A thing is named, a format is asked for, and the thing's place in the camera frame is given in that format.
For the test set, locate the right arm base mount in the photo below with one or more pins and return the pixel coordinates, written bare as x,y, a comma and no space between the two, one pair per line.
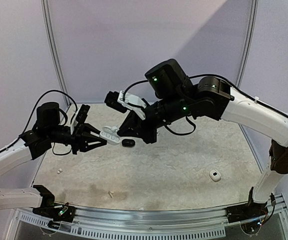
246,211

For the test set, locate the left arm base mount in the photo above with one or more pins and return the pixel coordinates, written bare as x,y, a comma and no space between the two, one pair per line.
57,212

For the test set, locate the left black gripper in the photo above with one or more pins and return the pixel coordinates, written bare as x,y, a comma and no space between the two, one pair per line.
78,139

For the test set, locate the aluminium frame post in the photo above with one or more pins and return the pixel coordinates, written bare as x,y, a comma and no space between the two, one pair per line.
247,42
52,45

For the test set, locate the right aluminium frame post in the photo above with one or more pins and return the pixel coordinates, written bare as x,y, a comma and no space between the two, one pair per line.
247,42

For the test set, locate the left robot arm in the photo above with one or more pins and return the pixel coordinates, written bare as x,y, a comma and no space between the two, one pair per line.
47,130

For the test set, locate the aluminium front rail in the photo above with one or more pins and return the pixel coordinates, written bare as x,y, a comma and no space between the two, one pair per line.
195,224

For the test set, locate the white case with black window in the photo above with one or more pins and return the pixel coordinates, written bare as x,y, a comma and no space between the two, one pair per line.
215,175

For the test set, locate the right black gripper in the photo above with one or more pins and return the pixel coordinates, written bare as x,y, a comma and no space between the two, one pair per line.
146,124

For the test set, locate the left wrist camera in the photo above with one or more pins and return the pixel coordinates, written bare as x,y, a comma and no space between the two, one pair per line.
79,117

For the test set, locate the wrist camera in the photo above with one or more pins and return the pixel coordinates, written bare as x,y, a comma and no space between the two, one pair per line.
79,117
123,102

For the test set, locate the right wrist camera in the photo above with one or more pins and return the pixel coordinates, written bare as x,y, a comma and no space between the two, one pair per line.
123,102

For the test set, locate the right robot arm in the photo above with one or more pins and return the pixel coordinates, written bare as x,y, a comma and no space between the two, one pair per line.
217,98

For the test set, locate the black oval charging case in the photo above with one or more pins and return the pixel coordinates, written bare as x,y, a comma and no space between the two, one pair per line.
128,143

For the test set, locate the white oval charging case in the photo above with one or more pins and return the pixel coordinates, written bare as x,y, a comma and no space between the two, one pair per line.
111,138

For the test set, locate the left aluminium frame post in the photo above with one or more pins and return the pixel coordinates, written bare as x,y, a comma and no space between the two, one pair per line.
52,45

